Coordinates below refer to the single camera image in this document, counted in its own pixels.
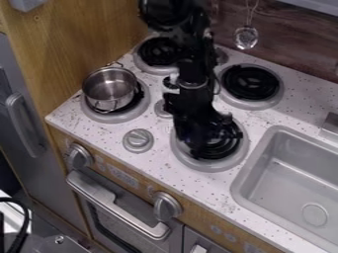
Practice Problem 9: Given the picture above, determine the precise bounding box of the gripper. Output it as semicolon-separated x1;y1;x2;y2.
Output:
162;81;235;156

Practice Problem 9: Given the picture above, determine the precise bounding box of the toy stove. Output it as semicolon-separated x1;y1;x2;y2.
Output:
77;33;286;174

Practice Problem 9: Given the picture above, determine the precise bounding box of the silver pot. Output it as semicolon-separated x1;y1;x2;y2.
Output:
80;61;141;115

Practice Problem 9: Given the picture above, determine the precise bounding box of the clear hanging tool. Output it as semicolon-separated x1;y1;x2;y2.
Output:
232;0;262;51

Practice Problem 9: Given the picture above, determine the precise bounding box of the toy sink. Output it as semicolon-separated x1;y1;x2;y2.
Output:
228;125;338;253

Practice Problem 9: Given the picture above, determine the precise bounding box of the grey toy fridge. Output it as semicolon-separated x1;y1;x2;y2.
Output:
0;32;90;233

